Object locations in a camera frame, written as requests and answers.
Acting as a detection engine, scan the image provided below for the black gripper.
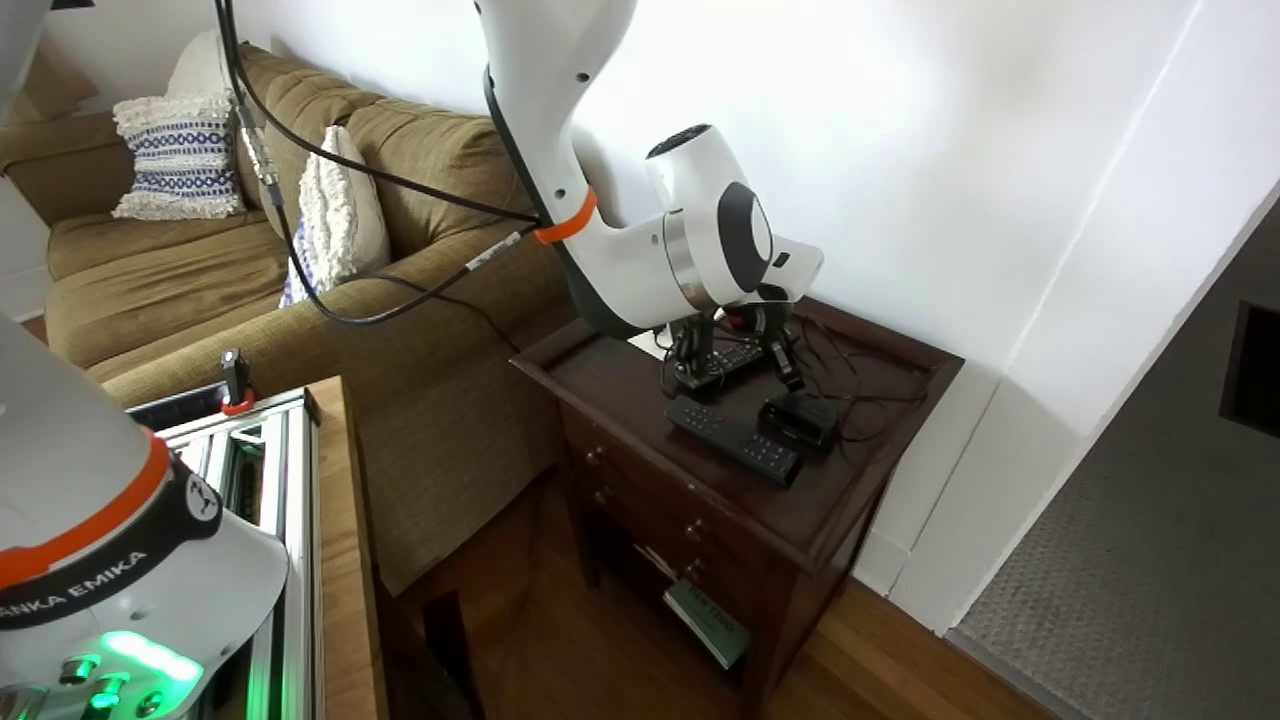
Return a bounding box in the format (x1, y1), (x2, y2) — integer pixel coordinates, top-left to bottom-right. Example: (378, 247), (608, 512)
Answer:
(672, 303), (803, 393)

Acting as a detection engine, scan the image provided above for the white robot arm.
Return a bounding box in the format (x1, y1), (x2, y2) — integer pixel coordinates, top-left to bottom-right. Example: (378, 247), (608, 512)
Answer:
(475, 0), (824, 393)

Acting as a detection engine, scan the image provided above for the white paper sheet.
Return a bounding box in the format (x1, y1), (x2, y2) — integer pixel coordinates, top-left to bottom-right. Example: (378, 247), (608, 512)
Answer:
(626, 328), (672, 361)

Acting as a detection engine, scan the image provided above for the long dark grey remote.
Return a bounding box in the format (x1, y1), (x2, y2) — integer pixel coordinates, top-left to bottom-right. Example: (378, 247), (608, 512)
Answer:
(667, 396), (798, 489)

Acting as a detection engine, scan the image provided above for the black charging dock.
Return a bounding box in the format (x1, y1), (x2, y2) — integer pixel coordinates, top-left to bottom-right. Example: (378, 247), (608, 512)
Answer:
(761, 396), (838, 452)

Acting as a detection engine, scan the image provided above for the dark wooden side table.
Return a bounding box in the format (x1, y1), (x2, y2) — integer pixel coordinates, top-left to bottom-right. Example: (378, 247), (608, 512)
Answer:
(514, 298), (959, 720)

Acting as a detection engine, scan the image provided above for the teal book on shelf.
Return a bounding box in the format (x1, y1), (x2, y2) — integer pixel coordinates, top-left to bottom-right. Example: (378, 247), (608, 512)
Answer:
(662, 579), (752, 669)

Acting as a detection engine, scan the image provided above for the olive fabric sofa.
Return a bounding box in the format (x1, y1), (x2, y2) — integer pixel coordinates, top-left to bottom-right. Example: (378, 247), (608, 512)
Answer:
(0, 47), (570, 593)

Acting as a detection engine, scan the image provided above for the white patterned cushion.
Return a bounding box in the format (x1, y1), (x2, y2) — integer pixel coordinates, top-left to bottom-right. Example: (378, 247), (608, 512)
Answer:
(278, 122), (389, 303)

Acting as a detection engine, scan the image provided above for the black red-ringed stop button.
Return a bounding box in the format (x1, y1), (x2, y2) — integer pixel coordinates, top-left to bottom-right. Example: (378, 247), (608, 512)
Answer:
(219, 351), (256, 415)

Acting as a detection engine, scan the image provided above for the striped blue white cushion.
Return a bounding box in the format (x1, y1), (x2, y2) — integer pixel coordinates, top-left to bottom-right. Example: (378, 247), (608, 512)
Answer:
(113, 95), (245, 221)

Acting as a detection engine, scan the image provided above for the thin black dock cable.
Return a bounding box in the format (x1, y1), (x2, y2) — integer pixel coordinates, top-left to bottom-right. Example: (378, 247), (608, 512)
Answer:
(785, 315), (922, 444)

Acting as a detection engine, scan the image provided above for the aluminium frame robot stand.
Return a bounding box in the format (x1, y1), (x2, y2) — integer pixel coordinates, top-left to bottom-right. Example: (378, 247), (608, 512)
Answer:
(136, 386), (320, 720)

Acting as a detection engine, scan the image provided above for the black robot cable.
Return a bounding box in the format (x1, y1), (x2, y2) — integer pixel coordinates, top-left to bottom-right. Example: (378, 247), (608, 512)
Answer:
(211, 0), (591, 356)

